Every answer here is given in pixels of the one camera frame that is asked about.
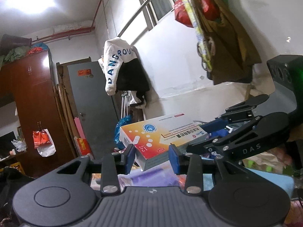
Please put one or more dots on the metal crutches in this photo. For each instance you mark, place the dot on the metal crutches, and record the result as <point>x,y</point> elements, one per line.
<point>126,106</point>

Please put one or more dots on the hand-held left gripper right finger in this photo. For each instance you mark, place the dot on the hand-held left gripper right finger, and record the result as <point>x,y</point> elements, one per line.
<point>174,159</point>

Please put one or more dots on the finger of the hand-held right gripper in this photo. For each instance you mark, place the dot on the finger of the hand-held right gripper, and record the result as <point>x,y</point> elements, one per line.
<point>236,133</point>
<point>239,113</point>

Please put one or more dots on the dark plastic tub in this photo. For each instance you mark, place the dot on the dark plastic tub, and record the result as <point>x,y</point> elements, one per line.
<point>14,42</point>

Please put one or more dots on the red hanging bag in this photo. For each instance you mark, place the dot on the red hanging bag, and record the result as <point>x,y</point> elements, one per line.
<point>183,11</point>
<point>206,0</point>

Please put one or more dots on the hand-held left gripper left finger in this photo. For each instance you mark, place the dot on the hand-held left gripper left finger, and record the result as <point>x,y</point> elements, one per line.
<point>130,157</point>

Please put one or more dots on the red pipe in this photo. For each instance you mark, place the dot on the red pipe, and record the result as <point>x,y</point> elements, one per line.
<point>78,29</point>

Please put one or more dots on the olive hanging bag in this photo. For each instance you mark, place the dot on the olive hanging bag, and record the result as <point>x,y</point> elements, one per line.
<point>232,52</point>

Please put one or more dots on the white lettered hoodie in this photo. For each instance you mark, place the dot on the white lettered hoodie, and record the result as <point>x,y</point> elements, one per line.
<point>116,49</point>

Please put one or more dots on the grey metal door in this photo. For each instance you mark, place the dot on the grey metal door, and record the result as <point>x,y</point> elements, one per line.
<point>94,99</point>

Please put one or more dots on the yellow patterned hanging bag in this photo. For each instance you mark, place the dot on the yellow patterned hanging bag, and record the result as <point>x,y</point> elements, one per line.
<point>201,40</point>

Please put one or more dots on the purple tissue pack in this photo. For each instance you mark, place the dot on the purple tissue pack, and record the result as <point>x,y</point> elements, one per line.
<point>151,176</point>

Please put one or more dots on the black clothes pile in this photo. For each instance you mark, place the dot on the black clothes pile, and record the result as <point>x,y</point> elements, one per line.
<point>9,184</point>

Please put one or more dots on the brown wooden wardrobe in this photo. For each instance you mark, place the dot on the brown wooden wardrobe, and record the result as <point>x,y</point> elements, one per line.
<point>35,94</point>

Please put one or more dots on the crumpled blue plastic bag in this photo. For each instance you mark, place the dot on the crumpled blue plastic bag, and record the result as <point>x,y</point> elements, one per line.
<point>122,132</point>

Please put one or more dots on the red blue bundle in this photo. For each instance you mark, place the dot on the red blue bundle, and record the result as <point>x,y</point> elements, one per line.
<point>37,48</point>

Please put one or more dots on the green cloth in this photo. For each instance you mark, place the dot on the green cloth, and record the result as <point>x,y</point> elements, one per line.
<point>11,55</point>

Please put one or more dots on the pink board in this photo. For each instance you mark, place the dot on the pink board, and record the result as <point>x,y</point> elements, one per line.
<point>79,130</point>

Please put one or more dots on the red white plastic bag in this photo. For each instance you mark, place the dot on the red white plastic bag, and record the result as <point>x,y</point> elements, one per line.
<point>42,141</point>

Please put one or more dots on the black monitor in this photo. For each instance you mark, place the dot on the black monitor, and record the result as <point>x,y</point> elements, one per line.
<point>7,144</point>

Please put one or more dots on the black hanging garment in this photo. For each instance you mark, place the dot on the black hanging garment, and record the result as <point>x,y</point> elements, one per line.
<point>132,75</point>

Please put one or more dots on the wooden boards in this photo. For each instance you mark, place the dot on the wooden boards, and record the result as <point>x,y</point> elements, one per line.
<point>64,104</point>

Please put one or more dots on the red packet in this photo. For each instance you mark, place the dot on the red packet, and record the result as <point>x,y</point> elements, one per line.
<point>83,147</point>

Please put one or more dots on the orange white medicine box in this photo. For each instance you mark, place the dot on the orange white medicine box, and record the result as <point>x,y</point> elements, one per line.
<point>165,132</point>

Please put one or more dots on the window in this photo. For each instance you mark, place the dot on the window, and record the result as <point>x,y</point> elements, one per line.
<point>158,4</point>

